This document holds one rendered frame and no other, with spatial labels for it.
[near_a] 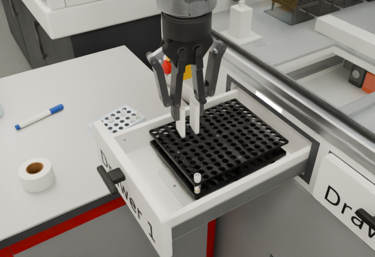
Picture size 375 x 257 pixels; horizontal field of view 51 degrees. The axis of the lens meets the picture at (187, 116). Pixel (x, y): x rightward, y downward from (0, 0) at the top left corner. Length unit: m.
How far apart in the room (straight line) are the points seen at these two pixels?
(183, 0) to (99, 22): 0.94
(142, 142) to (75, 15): 0.69
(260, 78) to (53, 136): 0.55
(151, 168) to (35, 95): 0.53
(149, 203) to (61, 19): 0.92
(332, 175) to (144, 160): 0.37
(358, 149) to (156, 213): 0.35
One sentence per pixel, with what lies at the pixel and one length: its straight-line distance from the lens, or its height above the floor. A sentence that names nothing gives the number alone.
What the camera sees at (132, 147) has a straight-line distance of 0.86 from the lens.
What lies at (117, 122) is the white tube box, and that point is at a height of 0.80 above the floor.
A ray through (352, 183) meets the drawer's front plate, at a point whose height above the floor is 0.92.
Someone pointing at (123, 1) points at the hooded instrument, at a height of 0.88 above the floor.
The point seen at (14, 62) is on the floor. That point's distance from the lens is 3.11.
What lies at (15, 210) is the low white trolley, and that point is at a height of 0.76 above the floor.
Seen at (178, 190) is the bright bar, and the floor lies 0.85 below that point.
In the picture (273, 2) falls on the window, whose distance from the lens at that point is 0.79.
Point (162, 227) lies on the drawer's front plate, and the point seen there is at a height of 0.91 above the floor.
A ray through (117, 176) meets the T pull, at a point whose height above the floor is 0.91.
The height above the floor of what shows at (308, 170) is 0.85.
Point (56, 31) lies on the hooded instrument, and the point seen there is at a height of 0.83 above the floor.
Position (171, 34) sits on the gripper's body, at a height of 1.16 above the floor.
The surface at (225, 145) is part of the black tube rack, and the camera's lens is 0.78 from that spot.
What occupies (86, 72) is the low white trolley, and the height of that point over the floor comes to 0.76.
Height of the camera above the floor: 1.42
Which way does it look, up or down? 38 degrees down
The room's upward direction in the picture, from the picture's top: straight up
